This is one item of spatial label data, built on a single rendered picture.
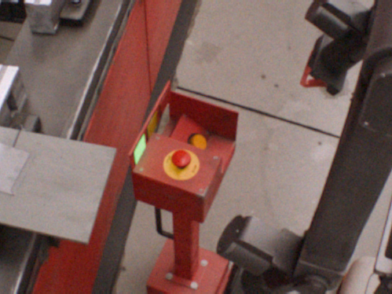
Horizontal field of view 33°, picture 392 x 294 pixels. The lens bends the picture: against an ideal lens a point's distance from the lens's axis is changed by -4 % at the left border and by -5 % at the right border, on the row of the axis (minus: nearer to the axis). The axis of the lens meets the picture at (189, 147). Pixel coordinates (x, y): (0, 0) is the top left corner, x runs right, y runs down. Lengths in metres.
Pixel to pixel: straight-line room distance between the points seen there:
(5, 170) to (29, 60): 0.38
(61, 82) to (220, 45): 1.30
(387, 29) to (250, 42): 2.18
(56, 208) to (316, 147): 1.43
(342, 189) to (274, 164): 1.68
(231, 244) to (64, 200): 0.37
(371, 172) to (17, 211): 0.66
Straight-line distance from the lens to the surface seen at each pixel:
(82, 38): 1.48
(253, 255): 0.83
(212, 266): 1.99
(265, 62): 2.58
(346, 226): 0.70
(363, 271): 1.87
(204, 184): 1.35
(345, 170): 0.61
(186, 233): 1.69
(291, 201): 2.25
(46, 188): 1.12
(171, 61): 2.50
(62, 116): 1.35
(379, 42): 0.47
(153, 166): 1.38
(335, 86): 1.15
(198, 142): 1.47
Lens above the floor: 1.95
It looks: 57 degrees down
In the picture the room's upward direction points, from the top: straight up
